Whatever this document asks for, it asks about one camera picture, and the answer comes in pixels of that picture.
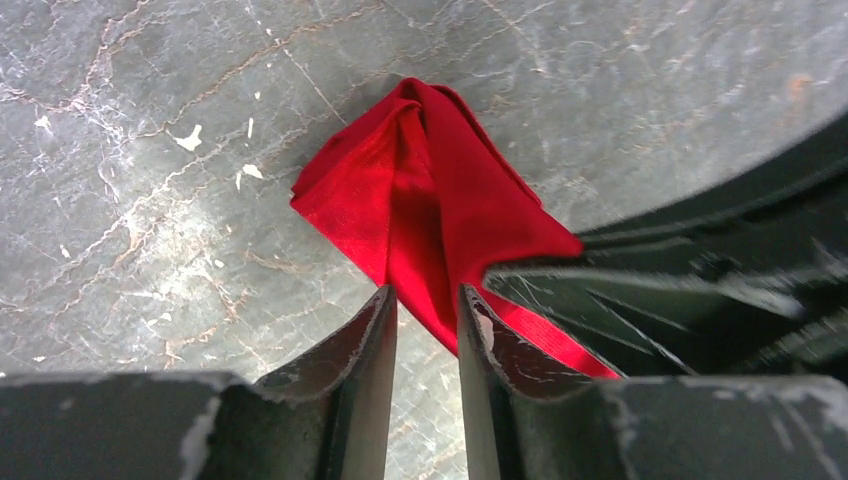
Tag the red cloth napkin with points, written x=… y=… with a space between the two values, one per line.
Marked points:
x=417 y=196

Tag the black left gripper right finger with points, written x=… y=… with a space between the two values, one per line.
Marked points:
x=528 y=416

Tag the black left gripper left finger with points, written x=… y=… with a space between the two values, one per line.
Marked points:
x=323 y=415

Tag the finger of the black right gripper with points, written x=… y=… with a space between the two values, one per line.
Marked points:
x=783 y=219
x=646 y=324

